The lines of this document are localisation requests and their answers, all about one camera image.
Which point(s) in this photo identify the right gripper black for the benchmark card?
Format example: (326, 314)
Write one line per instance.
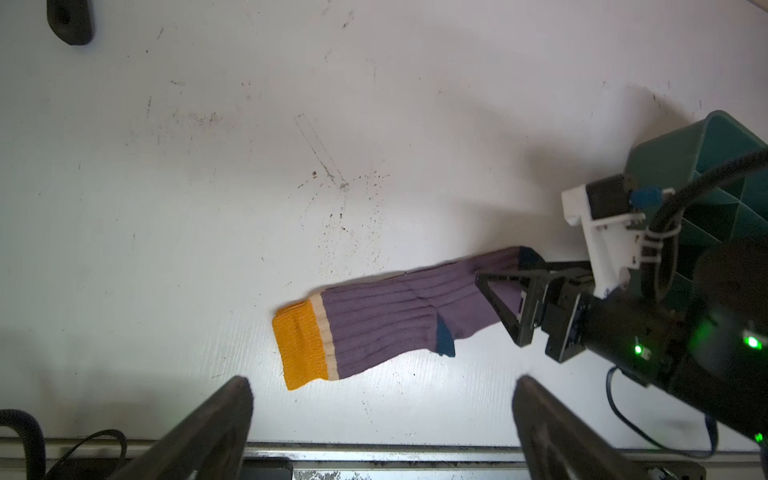
(712, 356)

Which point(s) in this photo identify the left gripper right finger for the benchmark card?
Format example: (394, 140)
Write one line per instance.
(558, 445)

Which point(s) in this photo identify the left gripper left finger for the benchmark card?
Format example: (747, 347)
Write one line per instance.
(208, 444)

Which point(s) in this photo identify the purple striped sock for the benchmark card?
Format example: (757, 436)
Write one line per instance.
(345, 330)

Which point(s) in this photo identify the green divided organizer tray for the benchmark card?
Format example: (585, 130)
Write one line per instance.
(737, 210)

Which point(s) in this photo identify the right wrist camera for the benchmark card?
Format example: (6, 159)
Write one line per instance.
(609, 220)

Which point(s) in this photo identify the aluminium frame rail front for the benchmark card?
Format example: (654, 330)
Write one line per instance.
(347, 461)

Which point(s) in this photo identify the green handled tool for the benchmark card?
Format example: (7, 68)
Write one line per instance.
(70, 21)

